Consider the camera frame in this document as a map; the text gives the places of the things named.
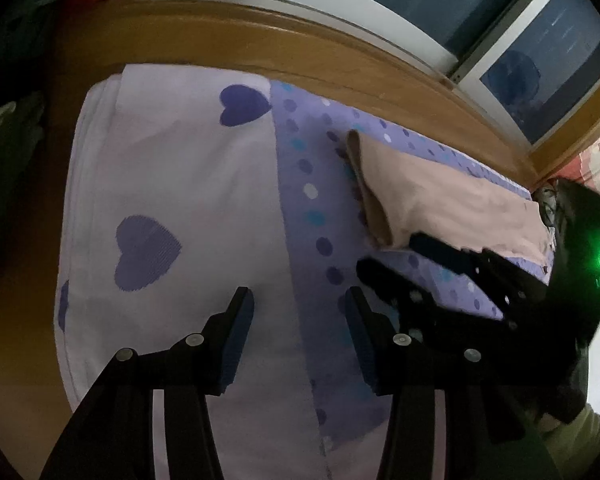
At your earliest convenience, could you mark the beige brown garment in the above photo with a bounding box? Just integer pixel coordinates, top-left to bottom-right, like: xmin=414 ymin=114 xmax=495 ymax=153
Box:
xmin=346 ymin=130 xmax=550 ymax=266

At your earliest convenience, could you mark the green sleeved right forearm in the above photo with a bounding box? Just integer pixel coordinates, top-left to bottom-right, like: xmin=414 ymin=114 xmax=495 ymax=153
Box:
xmin=536 ymin=403 xmax=600 ymax=479

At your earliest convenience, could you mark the purple polka dot bedsheet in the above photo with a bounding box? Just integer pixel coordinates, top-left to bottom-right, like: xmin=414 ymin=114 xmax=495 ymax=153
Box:
xmin=55 ymin=64 xmax=522 ymax=479

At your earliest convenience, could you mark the wooden window frame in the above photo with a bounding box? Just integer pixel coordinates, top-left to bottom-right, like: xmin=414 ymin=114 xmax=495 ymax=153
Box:
xmin=52 ymin=0 xmax=600 ymax=186

